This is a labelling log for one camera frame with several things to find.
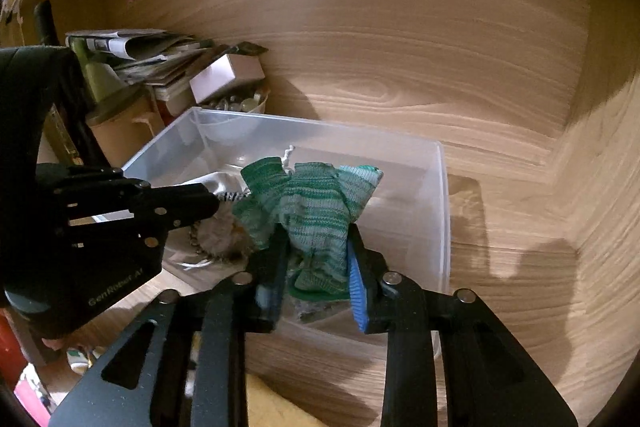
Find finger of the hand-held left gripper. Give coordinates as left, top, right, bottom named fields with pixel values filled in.
left=120, top=183, right=221, bottom=230

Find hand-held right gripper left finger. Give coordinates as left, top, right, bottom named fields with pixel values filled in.
left=48, top=224, right=292, bottom=427

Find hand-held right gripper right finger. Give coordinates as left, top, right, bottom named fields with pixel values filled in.
left=345, top=224, right=579, bottom=427

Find green striped knit sock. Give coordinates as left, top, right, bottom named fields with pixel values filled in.
left=233, top=158, right=385, bottom=304

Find clear plastic storage bin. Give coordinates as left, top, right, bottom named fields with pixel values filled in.
left=121, top=107, right=451, bottom=354

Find beige fluffy pompom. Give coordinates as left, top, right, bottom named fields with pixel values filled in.
left=192, top=204, right=258, bottom=260

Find tan cylindrical container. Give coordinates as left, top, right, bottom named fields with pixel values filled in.
left=86, top=93, right=166, bottom=168

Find bowl of small jars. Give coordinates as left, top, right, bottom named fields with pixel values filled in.
left=200, top=87, right=271, bottom=116

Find small white cardboard box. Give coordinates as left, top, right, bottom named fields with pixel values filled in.
left=189, top=54, right=266, bottom=104

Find stack of papers and magazines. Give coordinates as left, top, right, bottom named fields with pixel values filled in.
left=65, top=29, right=217, bottom=88

